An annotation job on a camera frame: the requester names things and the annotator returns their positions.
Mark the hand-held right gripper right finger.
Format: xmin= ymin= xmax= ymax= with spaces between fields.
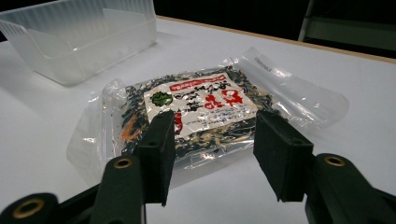
xmin=252 ymin=109 xmax=396 ymax=224

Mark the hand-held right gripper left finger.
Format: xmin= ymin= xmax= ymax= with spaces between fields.
xmin=89 ymin=109 xmax=177 ymax=224

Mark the clear packet of dried seaweed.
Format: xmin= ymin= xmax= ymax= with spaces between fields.
xmin=65 ymin=46 xmax=350 ymax=189

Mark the translucent plastic storage bin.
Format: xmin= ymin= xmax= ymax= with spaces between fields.
xmin=0 ymin=0 xmax=158 ymax=87

